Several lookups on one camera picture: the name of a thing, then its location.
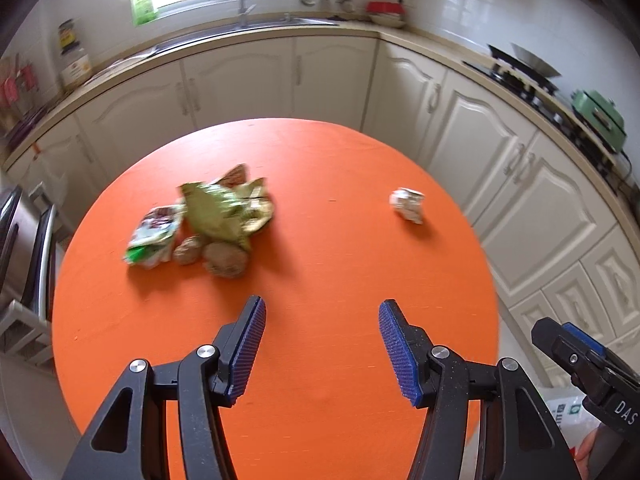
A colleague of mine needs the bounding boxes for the white printed plastic bag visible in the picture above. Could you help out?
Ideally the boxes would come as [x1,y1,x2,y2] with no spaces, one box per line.
[544,390,602,457]

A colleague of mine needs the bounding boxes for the green bottle on windowsill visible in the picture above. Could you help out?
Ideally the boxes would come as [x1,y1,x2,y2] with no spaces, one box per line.
[130,0,159,27]

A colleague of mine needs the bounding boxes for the steel wok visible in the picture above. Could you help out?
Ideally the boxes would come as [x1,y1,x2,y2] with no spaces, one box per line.
[509,41,563,79]

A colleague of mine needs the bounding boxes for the dark lidded bottle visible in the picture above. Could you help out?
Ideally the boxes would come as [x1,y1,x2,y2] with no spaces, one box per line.
[56,19,79,54]

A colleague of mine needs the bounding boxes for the crumpled olive green packet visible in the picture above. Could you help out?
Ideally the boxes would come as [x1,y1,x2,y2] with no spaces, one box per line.
[179,163,276,253]

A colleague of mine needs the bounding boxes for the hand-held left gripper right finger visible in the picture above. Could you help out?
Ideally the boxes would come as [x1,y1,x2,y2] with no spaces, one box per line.
[377,298,584,480]

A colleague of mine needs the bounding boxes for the round orange table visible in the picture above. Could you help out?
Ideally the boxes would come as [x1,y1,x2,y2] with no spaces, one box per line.
[5,35,640,391]

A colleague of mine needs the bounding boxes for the metal chair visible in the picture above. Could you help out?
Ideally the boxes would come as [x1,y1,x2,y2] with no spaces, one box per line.
[0,184,64,367]

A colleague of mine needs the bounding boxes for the steel sink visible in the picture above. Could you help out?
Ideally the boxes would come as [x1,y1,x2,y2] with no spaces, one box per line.
[154,15,342,57]

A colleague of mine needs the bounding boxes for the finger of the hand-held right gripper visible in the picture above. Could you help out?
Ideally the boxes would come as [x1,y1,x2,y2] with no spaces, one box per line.
[560,322,622,367]
[530,316,602,397]

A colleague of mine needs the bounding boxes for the beige kitchen countertop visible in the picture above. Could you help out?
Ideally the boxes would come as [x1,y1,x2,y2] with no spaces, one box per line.
[0,25,640,241]

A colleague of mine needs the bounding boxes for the person's right hand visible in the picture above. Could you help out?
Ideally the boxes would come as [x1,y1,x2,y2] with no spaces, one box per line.
[573,427,602,478]

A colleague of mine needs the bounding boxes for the black gas stove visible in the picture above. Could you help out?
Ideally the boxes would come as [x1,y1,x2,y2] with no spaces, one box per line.
[461,44,619,167]

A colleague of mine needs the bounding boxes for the red plastic item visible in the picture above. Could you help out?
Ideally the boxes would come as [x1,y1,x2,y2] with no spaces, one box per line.
[0,59,39,112]

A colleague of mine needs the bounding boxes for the crumpled white paper ball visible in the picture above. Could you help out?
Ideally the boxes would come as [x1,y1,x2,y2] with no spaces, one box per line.
[388,186,427,226]

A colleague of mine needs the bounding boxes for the green electric cooker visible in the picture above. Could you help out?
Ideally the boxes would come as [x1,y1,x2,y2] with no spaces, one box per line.
[570,88,629,154]

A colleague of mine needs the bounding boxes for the white green snack packet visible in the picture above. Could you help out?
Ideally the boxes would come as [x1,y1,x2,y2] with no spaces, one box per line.
[124,202,188,270]

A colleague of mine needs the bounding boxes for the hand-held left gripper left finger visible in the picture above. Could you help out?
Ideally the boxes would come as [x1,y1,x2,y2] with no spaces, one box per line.
[61,295,267,480]

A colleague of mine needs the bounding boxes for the yellow label jar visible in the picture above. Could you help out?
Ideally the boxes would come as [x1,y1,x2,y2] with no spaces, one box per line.
[59,49,94,93]

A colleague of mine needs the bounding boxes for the brown crumpled ball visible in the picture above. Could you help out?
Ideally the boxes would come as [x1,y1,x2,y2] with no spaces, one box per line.
[201,240,250,279]
[171,234,206,267]

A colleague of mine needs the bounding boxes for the white bowl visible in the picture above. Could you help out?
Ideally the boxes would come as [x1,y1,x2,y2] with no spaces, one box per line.
[368,12,408,29]

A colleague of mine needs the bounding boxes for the metal faucet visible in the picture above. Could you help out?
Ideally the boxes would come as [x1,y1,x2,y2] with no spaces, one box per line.
[236,0,258,29]

